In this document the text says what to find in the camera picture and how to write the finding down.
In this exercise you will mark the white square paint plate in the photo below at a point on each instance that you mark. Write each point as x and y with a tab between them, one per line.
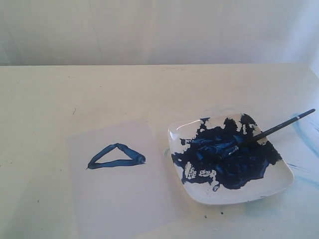
251	173

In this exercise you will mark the white paper sheet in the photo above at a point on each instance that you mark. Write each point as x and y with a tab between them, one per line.
122	185

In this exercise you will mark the dark blue paintbrush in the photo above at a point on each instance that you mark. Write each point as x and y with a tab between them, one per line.
227	152

